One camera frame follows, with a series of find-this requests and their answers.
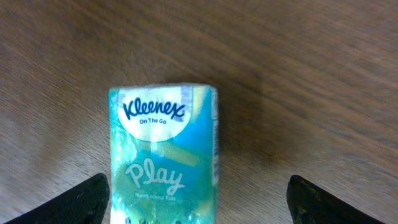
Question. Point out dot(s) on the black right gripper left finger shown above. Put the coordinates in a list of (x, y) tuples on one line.
[(85, 203)]

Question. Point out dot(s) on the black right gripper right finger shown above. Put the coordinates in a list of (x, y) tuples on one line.
[(310, 204)]

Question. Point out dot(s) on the green tissue pack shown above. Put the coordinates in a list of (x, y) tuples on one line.
[(164, 153)]

